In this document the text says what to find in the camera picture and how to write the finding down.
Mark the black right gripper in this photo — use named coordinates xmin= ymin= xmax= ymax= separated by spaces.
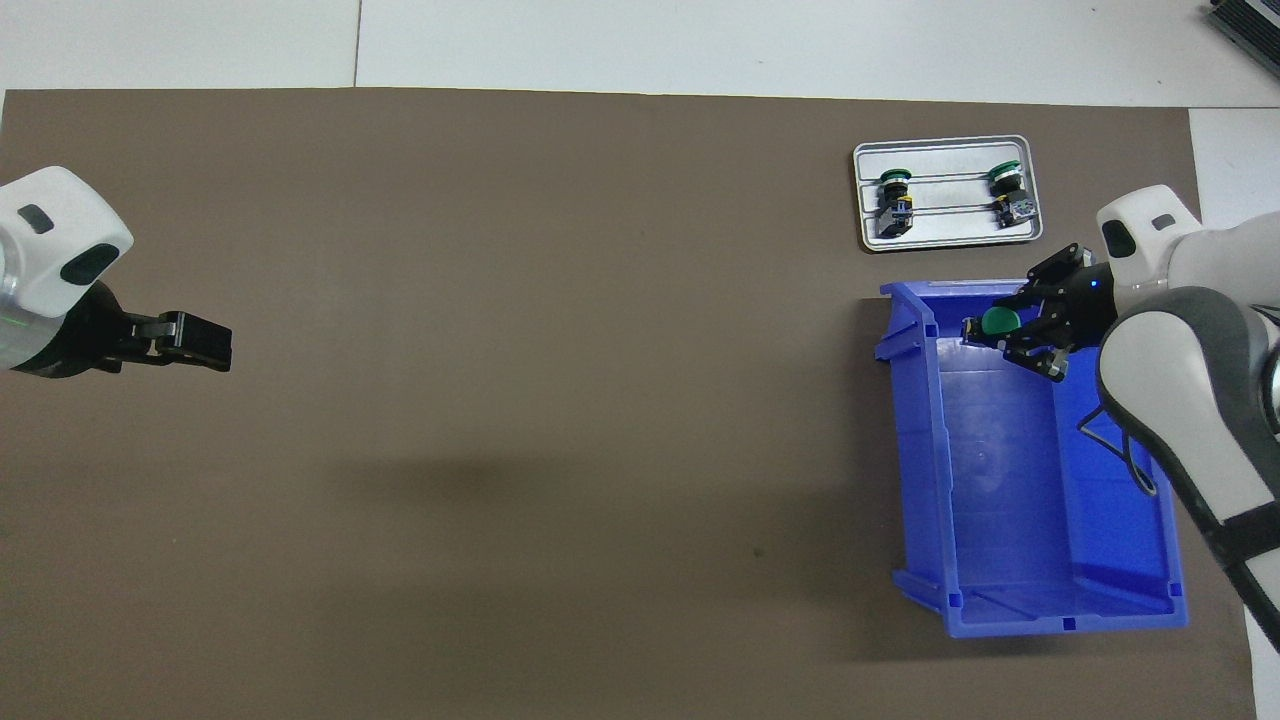
xmin=1000 ymin=243 xmax=1120 ymax=384

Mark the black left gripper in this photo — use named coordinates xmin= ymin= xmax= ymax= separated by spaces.
xmin=10 ymin=280 xmax=233 ymax=379

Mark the green push button switch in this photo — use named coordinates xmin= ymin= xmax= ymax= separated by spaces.
xmin=987 ymin=160 xmax=1038 ymax=231
xmin=961 ymin=306 xmax=1024 ymax=347
xmin=876 ymin=167 xmax=916 ymax=239

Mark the grey metal tray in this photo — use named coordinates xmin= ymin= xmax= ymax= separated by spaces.
xmin=852 ymin=135 xmax=1045 ymax=253

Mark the blue plastic storage bin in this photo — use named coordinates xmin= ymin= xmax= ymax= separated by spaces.
xmin=874 ymin=276 xmax=1191 ymax=641

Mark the brown table mat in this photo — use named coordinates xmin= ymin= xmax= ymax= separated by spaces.
xmin=0 ymin=87 xmax=1259 ymax=720

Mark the dark grey ridged device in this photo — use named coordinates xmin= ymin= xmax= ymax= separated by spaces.
xmin=1205 ymin=0 xmax=1280 ymax=81

